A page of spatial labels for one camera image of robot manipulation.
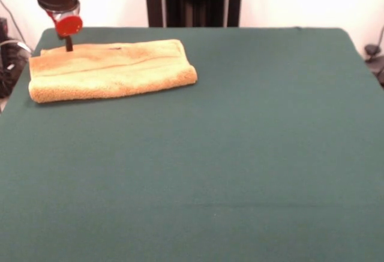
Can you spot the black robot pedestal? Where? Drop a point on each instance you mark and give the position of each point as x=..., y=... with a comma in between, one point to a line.
x=195, y=1

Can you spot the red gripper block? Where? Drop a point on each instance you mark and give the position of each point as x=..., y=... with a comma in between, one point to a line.
x=69, y=26

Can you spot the dark green table cloth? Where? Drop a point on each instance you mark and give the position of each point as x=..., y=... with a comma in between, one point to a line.
x=210, y=154

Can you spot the small black box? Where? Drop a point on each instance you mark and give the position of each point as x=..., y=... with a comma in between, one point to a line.
x=3, y=28

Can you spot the black stand foot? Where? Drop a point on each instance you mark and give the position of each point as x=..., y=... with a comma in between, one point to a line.
x=12, y=70
x=373, y=61

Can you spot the orange terry towel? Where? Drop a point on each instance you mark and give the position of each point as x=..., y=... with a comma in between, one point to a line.
x=105, y=79

